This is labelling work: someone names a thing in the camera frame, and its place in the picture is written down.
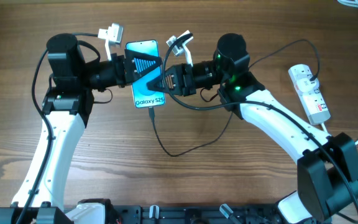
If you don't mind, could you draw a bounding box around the blue Galaxy smartphone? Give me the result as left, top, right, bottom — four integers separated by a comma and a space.
126, 40, 165, 108

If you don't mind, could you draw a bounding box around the black USB charger cable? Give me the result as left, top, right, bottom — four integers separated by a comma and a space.
148, 39, 322, 157

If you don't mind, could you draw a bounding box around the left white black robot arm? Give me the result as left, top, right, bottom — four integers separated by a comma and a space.
0, 33, 165, 223

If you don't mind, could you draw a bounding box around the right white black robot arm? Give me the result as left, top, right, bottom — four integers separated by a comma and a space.
148, 33, 358, 223

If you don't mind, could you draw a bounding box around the white charger plug adapter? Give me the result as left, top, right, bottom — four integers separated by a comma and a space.
295, 78, 319, 95

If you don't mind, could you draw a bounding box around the white power strip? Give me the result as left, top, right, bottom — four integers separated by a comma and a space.
288, 64, 331, 125

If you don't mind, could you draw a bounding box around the black mounting rail base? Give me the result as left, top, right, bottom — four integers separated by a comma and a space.
66, 203, 289, 224

